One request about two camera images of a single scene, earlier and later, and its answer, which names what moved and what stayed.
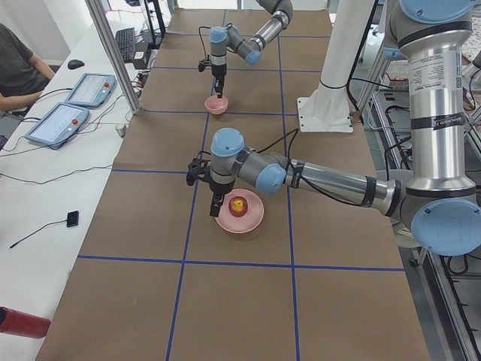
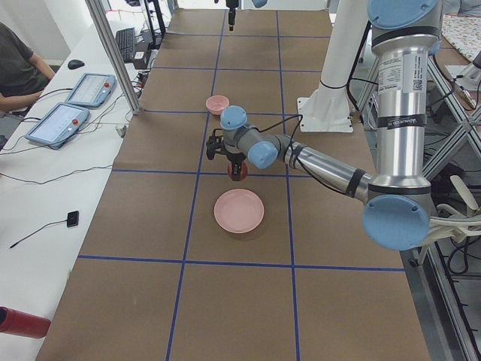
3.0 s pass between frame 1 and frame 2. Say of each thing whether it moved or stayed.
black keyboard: stayed
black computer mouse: stayed
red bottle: stayed
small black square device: stayed
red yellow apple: moved
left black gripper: moved
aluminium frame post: stayed
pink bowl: stayed
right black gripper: moved
